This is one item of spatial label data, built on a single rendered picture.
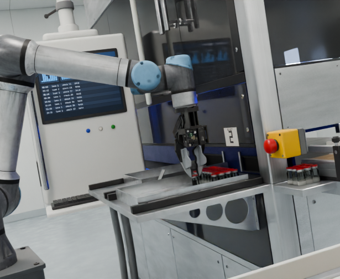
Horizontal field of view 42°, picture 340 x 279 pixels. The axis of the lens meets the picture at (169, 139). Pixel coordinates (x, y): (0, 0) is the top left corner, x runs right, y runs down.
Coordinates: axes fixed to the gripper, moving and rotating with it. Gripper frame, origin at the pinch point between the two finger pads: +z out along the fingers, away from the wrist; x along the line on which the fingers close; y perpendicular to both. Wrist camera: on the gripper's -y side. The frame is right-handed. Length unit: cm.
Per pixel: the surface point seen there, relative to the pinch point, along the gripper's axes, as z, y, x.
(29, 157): 9, -538, -30
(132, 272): 57, -92, -4
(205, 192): 4.2, 13.7, -3.0
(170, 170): 4.5, -48.1, 9.3
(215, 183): 2.8, 11.7, 1.5
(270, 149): -5.2, 24.8, 12.5
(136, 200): 2.7, 10.5, -21.9
